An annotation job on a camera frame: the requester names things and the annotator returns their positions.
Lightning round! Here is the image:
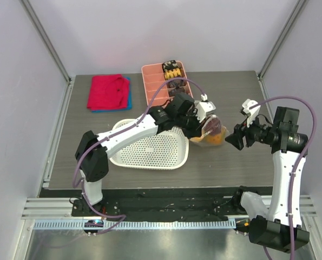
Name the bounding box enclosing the clear polka dot zip bag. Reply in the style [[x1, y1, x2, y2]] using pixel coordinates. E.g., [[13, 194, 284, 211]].
[[190, 115, 229, 147]]

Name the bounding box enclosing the white perforated plastic basket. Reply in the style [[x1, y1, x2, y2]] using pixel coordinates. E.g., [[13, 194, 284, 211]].
[[109, 127, 189, 170]]

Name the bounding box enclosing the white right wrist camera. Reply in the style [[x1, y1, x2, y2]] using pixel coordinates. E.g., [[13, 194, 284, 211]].
[[240, 99, 261, 127]]

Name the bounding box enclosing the blue folded cloth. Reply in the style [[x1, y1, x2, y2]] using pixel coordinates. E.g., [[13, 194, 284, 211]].
[[91, 90, 132, 113]]

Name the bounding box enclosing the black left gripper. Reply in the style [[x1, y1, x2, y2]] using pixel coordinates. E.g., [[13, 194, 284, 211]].
[[175, 108, 207, 140]]

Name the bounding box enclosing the dark red apple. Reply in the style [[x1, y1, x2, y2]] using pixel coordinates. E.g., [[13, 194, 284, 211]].
[[205, 118, 222, 135]]

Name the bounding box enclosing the yellow orange peach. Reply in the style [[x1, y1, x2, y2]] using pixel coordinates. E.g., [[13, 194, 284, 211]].
[[190, 137, 203, 143]]

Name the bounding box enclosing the black patterned rolled sock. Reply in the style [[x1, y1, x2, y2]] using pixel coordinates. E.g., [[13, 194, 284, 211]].
[[168, 88, 186, 97]]

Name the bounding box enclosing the orange toy pineapple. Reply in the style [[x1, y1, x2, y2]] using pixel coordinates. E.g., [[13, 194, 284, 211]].
[[205, 127, 227, 146]]

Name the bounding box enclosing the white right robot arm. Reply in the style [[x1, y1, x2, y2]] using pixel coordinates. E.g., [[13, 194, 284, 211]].
[[225, 102, 310, 254]]

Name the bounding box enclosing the white slotted cable duct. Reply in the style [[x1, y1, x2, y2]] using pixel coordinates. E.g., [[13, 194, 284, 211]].
[[33, 219, 236, 230]]

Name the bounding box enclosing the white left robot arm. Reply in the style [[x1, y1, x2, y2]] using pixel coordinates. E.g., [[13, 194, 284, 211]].
[[75, 93, 215, 216]]

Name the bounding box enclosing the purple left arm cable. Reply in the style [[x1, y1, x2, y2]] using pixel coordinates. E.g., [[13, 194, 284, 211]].
[[72, 77, 208, 234]]

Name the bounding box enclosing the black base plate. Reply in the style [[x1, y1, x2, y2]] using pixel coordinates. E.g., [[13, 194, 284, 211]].
[[71, 188, 265, 222]]

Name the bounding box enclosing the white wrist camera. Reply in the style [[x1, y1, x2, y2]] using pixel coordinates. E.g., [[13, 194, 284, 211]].
[[194, 94, 216, 123], [240, 99, 261, 127]]

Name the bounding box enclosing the magenta folded cloth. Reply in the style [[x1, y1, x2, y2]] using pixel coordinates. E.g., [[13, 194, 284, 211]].
[[87, 74, 130, 111]]

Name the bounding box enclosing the yellow black rolled sock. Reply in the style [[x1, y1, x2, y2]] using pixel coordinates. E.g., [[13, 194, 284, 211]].
[[163, 68, 182, 80]]

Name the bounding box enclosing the black floral rolled sock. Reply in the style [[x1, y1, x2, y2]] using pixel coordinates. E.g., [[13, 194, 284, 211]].
[[162, 60, 179, 72]]

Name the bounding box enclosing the dark brown rolled sock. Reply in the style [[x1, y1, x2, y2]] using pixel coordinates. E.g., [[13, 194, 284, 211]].
[[167, 79, 186, 88]]

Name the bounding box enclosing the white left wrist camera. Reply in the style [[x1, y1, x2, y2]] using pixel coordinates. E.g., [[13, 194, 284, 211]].
[[194, 94, 216, 123]]

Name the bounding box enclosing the pink divided organizer tray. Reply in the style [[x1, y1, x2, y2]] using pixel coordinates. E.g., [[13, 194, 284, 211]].
[[141, 61, 193, 106]]

